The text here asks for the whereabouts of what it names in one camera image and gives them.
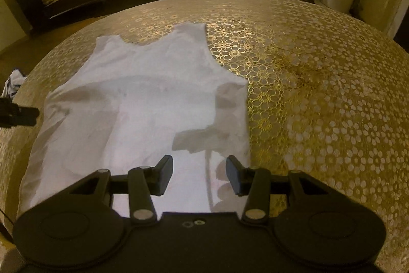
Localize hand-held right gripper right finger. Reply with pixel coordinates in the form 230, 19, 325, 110
225, 155, 333, 226

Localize gold lace tablecloth table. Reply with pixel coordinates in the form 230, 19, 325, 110
0, 0, 409, 273

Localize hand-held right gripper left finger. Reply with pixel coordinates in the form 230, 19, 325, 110
69, 154, 175, 225

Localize white tank top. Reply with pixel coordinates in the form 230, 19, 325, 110
20, 23, 251, 219

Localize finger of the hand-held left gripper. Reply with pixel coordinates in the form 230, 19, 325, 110
0, 98, 40, 128

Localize blue and white polo shirt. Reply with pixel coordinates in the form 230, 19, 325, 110
3, 68, 29, 99

